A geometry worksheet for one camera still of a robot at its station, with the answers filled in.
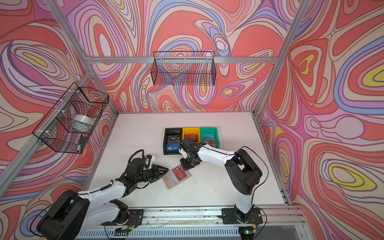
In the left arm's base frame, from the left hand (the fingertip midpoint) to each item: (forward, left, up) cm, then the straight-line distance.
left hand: (169, 170), depth 82 cm
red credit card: (+1, -5, -7) cm, 8 cm away
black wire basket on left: (+13, +47, +25) cm, 54 cm away
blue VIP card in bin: (+19, 0, -6) cm, 20 cm away
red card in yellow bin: (+27, -13, -5) cm, 30 cm away
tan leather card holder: (-3, 0, -7) cm, 7 cm away
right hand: (+2, -10, -5) cm, 11 cm away
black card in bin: (+25, 0, -5) cm, 25 cm away
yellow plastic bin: (+28, -12, -1) cm, 31 cm away
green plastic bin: (+28, -24, -3) cm, 37 cm away
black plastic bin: (+27, +1, 0) cm, 27 cm away
